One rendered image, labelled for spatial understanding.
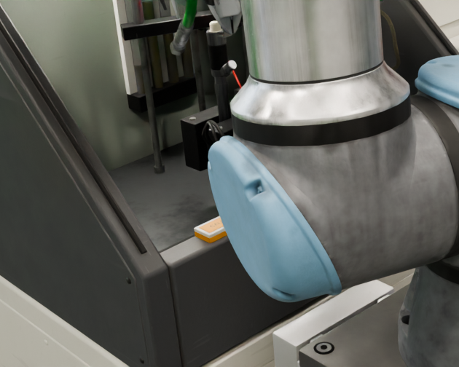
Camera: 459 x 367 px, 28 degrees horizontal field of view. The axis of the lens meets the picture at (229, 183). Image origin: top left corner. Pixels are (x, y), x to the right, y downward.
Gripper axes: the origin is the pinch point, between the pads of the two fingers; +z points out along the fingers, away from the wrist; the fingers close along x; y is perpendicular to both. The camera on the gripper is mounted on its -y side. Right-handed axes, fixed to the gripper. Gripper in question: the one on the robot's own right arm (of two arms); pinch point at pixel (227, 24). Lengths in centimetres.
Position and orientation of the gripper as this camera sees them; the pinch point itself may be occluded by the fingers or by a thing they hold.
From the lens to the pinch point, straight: 135.1
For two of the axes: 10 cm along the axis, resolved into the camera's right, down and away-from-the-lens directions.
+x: 7.5, -3.4, 5.6
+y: 6.5, 2.6, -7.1
